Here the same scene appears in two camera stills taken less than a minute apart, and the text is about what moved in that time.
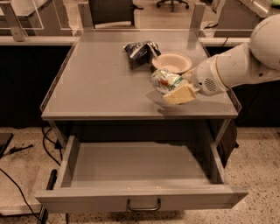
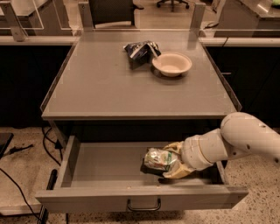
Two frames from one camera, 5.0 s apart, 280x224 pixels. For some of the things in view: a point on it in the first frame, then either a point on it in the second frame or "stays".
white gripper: (205, 76) to (192, 153)
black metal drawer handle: (156, 208) stays
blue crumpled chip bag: (142, 54) stays
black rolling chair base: (158, 4) stays
